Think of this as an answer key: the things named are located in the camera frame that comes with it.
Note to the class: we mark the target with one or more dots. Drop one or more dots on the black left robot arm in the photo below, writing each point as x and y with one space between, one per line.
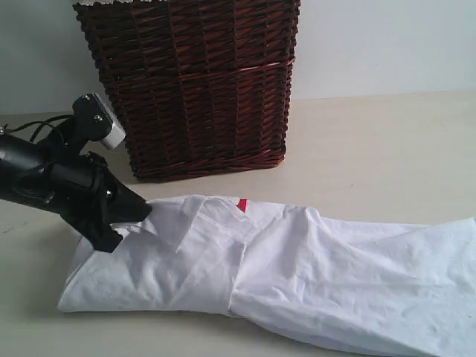
17 156

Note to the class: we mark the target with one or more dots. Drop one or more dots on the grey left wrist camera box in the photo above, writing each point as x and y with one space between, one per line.
95 121

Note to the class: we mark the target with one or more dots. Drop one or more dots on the dark brown wicker basket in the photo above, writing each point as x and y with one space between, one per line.
201 87

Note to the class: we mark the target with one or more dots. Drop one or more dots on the white shirt with red trim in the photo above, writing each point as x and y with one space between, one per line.
385 289

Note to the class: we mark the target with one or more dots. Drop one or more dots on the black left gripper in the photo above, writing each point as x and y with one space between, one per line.
81 190

